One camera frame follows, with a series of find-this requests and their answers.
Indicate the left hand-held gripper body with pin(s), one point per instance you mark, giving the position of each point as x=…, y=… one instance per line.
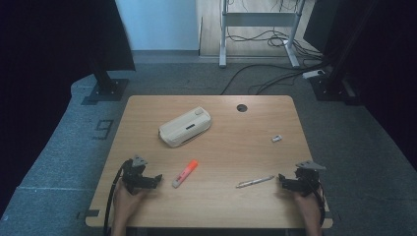
x=132, y=177

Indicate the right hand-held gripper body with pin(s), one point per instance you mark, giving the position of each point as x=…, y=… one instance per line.
x=308, y=180

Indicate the white clear pen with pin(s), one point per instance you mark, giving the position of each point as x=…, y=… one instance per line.
x=255, y=181

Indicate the person's right hand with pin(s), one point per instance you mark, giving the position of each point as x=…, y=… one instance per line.
x=308, y=205

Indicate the orange highlighter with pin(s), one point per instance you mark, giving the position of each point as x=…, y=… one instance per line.
x=185, y=173

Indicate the small white eraser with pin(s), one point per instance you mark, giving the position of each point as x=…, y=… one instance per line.
x=276, y=138

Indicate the black metal stand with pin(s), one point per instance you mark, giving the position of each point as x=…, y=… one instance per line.
x=331, y=85
x=105, y=85

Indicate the white power strip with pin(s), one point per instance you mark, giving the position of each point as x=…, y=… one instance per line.
x=313, y=73

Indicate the black curtain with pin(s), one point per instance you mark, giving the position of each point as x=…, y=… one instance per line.
x=49, y=39

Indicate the white desk frame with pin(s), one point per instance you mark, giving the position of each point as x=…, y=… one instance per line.
x=259, y=19

